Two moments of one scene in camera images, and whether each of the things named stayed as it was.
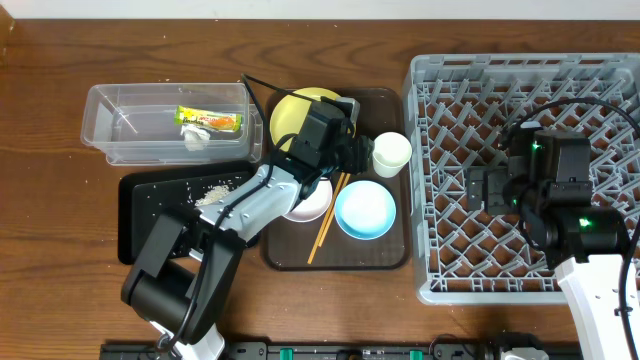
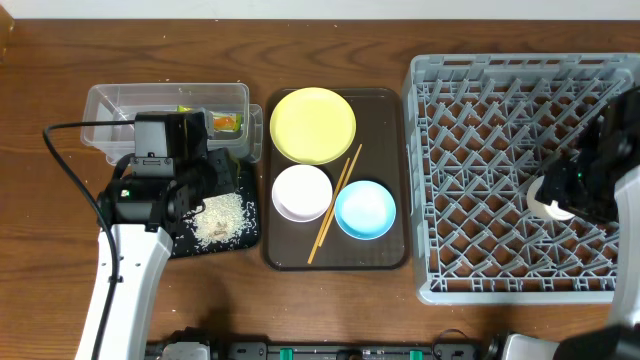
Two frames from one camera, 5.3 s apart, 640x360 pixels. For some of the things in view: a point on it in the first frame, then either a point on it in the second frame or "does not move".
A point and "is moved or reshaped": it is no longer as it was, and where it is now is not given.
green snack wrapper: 208,119 does not move
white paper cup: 391,151 is moved or reshaped
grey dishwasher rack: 459,108 does not move
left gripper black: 362,149 → 223,162
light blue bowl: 365,210 does not move
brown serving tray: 290,244 does not move
